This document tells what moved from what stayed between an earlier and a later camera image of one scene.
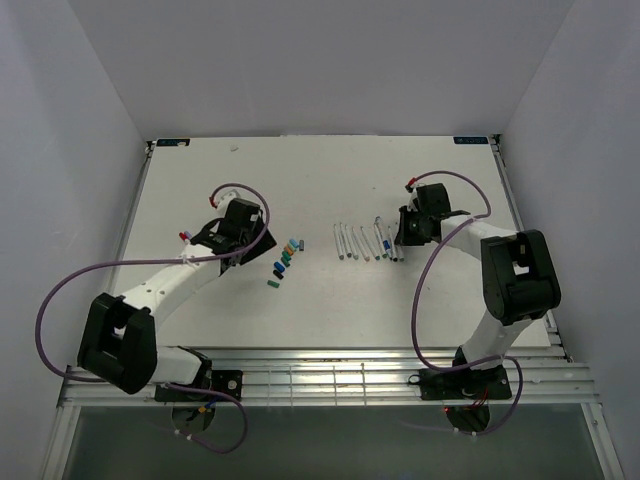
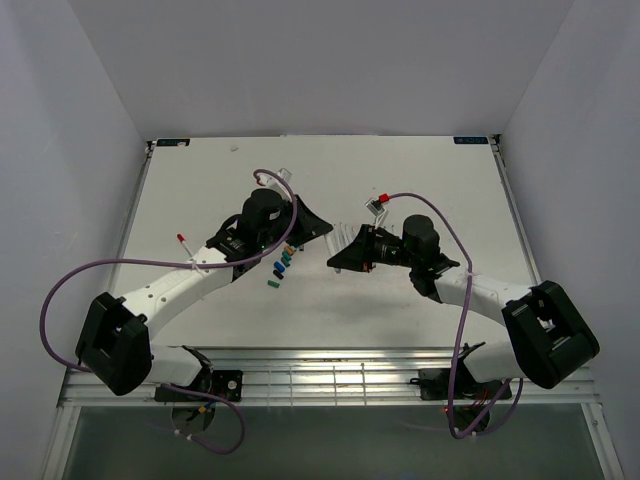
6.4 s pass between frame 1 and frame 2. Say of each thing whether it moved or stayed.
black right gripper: moved
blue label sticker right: stayed
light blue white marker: stayed
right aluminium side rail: stayed
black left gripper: moved
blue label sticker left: stayed
